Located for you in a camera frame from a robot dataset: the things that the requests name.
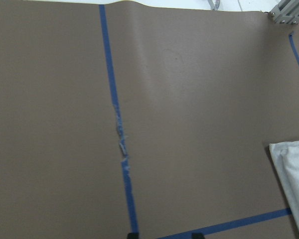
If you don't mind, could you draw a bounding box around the aluminium frame post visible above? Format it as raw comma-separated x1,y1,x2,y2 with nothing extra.
269,0,299,25

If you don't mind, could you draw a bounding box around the grey cartoon print t-shirt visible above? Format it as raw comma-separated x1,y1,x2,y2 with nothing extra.
269,141,299,231

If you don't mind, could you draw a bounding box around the metal reacher grabber tool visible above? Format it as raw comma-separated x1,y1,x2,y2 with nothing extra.
207,0,220,11

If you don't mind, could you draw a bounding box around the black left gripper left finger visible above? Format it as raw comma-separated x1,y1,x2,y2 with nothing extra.
127,233,140,239

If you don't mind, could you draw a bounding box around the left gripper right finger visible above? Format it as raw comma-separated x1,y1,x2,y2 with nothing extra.
191,232,203,239

